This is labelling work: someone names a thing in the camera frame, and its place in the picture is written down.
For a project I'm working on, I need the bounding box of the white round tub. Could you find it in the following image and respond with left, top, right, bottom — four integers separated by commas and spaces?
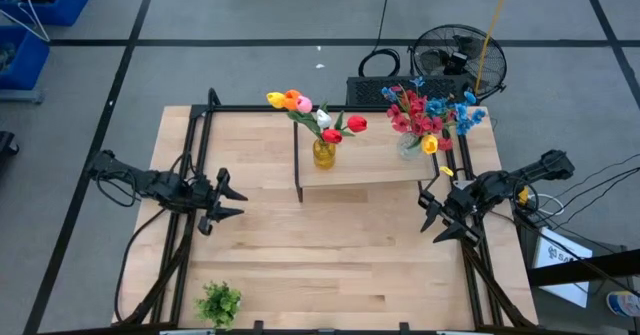
605, 289, 640, 319

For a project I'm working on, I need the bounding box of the black perforated metal box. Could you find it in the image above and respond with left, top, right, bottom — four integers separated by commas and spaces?
345, 74, 476, 108

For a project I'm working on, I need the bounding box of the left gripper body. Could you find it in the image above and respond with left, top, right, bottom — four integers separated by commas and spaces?
192, 167, 231, 236

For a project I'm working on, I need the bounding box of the black floor fan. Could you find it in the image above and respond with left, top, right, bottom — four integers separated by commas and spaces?
408, 23, 509, 101

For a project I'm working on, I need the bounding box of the orange artificial tulip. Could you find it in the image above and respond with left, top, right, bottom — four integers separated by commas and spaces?
282, 89, 324, 144

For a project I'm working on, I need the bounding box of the black coiled cable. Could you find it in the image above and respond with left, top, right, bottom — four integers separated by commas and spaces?
357, 0, 402, 78

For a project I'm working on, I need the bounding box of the black metal beam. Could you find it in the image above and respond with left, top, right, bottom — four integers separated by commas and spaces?
527, 247, 640, 287

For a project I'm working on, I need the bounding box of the small green artificial plant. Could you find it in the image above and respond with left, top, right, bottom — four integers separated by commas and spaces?
194, 281, 243, 329

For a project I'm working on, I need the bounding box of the pink artificial tulip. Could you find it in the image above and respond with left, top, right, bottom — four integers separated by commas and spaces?
295, 95, 325, 144

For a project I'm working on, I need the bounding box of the blue artificial flower bunch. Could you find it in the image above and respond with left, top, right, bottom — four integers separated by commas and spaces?
379, 76, 487, 137

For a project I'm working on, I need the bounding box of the black base cable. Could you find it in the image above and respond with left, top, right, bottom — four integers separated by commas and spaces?
113, 205, 171, 324

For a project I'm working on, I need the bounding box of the grey cart platform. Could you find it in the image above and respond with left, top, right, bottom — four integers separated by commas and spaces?
0, 88, 44, 105

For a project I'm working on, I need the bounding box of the blue plastic bin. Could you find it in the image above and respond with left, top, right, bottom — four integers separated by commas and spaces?
0, 24, 51, 91
0, 0, 94, 27

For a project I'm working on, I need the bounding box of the black floor object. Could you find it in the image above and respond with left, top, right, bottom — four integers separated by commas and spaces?
0, 130, 20, 172

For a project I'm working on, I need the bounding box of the amber glass vase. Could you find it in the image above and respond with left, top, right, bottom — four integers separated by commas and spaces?
312, 138, 337, 171

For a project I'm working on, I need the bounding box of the white cable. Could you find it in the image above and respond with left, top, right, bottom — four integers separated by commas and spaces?
528, 192, 566, 218

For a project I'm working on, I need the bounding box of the red artificial flower bunch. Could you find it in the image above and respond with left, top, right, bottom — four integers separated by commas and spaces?
387, 88, 456, 154

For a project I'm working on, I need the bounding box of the dark grey side cabinet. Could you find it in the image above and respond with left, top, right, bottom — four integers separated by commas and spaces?
513, 209, 640, 335

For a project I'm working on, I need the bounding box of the white artificial tulip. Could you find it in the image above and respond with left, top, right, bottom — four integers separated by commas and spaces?
316, 108, 333, 144

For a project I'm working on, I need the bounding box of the white printed sign board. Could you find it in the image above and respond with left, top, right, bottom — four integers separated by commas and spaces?
532, 226, 594, 309

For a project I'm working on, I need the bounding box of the yellow cord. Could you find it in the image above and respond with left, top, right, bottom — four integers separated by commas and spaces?
473, 0, 515, 99

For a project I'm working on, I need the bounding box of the clear glass vase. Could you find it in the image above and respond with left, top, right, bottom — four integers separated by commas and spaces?
396, 131, 424, 162

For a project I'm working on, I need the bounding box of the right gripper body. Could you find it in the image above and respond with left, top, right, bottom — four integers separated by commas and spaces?
418, 184, 484, 249

